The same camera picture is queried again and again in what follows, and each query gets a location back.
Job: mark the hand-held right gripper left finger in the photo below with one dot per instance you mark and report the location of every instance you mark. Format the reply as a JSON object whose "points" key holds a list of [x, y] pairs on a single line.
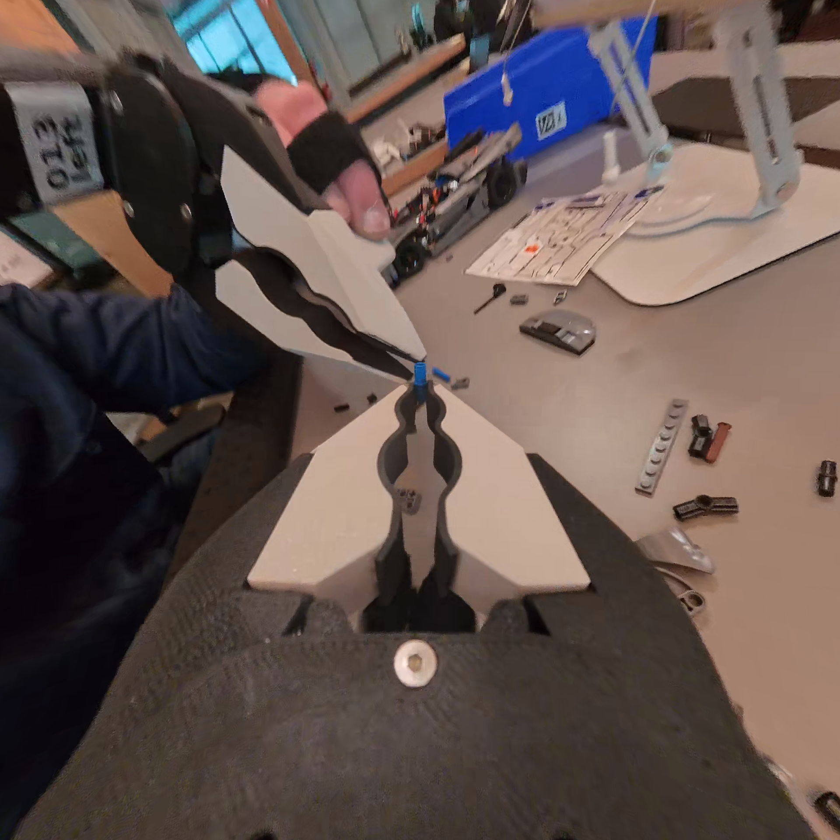
{"points": [[315, 525]]}

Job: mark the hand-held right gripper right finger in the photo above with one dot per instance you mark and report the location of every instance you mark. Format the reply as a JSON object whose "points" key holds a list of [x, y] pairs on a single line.
{"points": [[518, 525]]}

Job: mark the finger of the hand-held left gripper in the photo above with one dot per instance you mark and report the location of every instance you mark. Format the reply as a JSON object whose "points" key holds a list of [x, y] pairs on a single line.
{"points": [[341, 262], [253, 310]]}

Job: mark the black lego link piece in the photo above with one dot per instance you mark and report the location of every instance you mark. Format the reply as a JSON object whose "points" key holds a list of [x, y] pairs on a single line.
{"points": [[828, 810]]}

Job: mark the person's left forearm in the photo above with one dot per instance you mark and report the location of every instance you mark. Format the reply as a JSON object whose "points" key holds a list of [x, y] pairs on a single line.
{"points": [[131, 354]]}

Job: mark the grey lego car model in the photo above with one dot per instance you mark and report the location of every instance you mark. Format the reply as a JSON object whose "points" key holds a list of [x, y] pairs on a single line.
{"points": [[459, 197]]}

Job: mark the pile of loose lego pieces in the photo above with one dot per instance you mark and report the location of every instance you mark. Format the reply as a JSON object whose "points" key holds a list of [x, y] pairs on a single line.
{"points": [[420, 138]]}

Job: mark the black lego axle pin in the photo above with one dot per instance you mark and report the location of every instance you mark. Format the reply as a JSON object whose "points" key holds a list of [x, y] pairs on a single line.
{"points": [[490, 298]]}

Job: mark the silver curved lego panel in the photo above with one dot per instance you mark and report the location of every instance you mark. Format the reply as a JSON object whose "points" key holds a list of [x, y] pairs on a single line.
{"points": [[676, 548]]}

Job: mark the long grey lego plate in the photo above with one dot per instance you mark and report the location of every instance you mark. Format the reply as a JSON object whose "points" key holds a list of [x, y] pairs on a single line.
{"points": [[663, 446]]}

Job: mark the grey curved lego liftarm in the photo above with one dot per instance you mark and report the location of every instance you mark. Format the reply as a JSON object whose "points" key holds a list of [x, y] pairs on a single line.
{"points": [[689, 598]]}

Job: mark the black angled lego connector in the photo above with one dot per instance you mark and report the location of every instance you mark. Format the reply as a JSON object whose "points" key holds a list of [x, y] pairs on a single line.
{"points": [[705, 506]]}

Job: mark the grey curved lego panel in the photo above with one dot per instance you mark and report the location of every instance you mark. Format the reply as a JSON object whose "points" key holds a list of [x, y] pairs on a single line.
{"points": [[558, 331]]}

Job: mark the black and brown lego connector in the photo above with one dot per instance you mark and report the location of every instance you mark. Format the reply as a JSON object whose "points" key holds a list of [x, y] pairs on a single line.
{"points": [[701, 436]]}

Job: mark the short black lego connector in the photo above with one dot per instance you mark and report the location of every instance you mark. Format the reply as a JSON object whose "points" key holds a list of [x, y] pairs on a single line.
{"points": [[827, 478]]}

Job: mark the person's left hand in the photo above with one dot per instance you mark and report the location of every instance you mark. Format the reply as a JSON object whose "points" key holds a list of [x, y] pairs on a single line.
{"points": [[367, 203]]}

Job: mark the black perforated board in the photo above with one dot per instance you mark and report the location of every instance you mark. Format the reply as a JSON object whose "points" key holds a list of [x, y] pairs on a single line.
{"points": [[256, 426]]}

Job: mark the wooden cabinet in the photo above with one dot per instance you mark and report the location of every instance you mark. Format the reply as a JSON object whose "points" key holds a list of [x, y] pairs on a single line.
{"points": [[33, 23]]}

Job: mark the white sticker sheet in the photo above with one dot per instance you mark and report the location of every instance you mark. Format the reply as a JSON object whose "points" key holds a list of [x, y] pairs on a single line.
{"points": [[558, 243]]}

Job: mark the blue plastic bin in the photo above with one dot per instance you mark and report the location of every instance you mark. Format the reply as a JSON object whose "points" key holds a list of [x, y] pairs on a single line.
{"points": [[525, 92]]}

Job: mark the person's torso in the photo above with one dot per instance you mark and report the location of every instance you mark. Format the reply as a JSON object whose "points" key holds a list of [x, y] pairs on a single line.
{"points": [[65, 590]]}

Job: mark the white magnifier stand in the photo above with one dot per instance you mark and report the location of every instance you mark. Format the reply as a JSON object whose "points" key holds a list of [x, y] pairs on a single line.
{"points": [[722, 249]]}

